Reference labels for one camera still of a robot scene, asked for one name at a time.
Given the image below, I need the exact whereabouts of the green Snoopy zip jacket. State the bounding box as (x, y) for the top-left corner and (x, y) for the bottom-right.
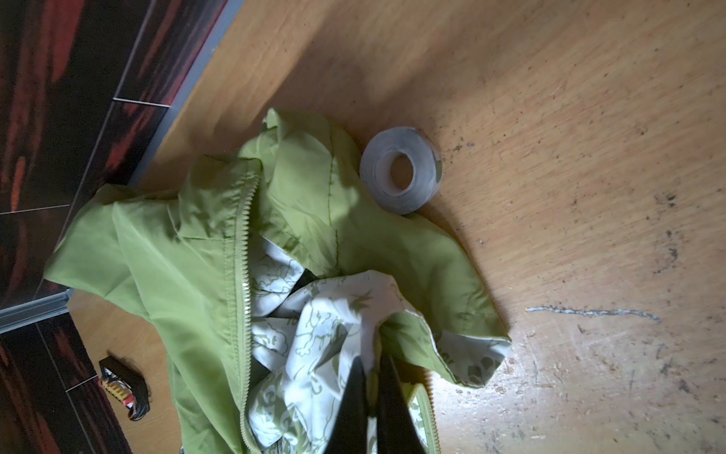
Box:
(45, 110), (512, 453)

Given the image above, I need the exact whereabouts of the white sticker tape roll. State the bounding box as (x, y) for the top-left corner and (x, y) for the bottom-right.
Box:
(359, 127), (442, 215)

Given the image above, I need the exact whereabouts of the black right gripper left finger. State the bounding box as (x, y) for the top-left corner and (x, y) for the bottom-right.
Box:
(324, 357), (368, 454)

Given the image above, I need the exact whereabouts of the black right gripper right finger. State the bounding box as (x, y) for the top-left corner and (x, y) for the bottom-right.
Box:
(376, 356), (425, 454)

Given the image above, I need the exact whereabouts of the black battery pack with wires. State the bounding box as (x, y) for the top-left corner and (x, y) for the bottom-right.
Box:
(98, 356), (150, 422)

